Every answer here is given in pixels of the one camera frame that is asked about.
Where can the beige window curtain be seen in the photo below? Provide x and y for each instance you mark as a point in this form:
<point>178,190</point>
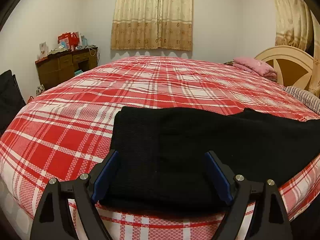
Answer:
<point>152,24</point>

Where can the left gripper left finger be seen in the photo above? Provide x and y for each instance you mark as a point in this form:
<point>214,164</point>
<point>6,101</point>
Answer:
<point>53,216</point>

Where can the white photo frame card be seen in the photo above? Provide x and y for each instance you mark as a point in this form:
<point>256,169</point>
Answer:
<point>43,50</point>

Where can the teal box under desk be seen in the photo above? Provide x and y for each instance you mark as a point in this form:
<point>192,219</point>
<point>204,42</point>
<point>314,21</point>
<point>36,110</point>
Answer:
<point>78,72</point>

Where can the red plaid bed sheet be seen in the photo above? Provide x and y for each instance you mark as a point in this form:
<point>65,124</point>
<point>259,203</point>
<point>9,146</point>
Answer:
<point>66,130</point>

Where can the cream wooden headboard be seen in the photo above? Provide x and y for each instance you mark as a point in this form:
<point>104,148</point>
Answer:
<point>293,66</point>

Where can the black folding chair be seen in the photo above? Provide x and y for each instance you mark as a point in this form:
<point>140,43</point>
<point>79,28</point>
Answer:
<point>11,99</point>

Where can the beige side curtain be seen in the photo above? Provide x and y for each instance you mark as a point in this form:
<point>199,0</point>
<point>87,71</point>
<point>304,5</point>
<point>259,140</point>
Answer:
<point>294,25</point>

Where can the pink folded quilt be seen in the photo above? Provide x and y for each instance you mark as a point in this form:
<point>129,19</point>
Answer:
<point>256,67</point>

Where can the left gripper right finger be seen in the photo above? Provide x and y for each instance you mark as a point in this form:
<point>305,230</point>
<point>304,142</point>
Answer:
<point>269,219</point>

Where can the striped pillow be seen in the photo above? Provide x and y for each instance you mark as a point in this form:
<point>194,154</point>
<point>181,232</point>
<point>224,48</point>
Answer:
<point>305,97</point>

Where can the black pants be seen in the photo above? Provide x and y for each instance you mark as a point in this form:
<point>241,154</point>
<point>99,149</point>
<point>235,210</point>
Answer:
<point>161,166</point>

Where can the red gift bag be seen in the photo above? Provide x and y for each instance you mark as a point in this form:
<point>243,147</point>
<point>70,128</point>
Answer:
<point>71,40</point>

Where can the red plastic bag on floor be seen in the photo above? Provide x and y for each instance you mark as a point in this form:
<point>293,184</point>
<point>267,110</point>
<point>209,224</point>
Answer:
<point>31,98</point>

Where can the patterned bag on floor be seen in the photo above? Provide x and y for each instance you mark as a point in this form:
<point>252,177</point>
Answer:
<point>40,89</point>

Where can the dark wooden desk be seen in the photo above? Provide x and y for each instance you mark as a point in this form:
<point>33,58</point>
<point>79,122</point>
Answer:
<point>60,67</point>

